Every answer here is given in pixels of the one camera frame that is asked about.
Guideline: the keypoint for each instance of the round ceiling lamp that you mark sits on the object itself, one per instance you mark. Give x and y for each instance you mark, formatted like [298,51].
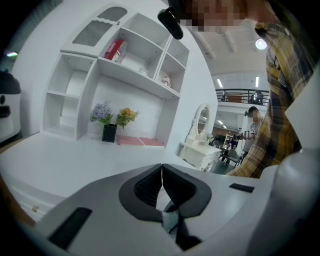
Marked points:
[260,44]

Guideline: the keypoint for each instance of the white dressing table with mirror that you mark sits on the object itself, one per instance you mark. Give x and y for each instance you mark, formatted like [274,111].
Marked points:
[200,155]

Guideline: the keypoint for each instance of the purple flower bunch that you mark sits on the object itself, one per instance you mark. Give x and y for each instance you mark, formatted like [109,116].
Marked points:
[102,112]

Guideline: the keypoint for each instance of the white shelf unit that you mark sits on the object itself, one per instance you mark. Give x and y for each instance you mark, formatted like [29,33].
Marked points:
[130,82]

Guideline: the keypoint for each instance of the red book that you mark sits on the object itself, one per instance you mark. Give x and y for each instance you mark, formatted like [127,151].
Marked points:
[112,50]

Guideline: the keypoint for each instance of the person's head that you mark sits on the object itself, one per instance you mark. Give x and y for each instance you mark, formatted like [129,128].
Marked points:
[220,12]

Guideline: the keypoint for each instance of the pink figurine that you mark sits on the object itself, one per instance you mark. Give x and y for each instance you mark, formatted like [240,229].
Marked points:
[166,81]

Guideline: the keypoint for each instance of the striped print book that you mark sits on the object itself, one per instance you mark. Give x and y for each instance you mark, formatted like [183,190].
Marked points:
[121,53]

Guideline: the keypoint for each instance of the black head camera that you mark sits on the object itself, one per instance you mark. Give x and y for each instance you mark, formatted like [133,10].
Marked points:
[172,23]

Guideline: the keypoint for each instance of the black balcony railing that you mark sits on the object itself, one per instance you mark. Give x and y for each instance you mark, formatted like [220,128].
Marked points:
[237,90]

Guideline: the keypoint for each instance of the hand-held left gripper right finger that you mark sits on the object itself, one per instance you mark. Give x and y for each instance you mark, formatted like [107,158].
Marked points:
[225,212]

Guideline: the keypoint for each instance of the white and black machine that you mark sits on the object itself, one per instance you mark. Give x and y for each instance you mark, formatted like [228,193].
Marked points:
[8,107]

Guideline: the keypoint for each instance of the person's yellow plaid shirt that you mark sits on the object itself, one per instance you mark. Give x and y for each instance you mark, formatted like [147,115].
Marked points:
[275,125]

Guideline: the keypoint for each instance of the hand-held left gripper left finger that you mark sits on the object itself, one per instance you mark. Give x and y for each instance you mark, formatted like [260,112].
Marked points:
[105,212]

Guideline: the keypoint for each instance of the grey dining chair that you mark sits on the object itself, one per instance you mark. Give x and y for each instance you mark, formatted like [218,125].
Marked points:
[233,155]

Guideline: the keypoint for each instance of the small white ornament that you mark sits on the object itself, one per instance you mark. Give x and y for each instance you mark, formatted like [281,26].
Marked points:
[144,72]

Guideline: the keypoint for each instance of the pink mat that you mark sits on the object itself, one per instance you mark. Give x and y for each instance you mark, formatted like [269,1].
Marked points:
[128,140]
[152,142]

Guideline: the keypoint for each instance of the black flower vase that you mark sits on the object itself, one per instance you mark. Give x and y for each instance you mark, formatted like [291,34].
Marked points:
[109,133]

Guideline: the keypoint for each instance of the white desk with drawer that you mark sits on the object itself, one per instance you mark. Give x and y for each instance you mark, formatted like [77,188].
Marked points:
[62,160]

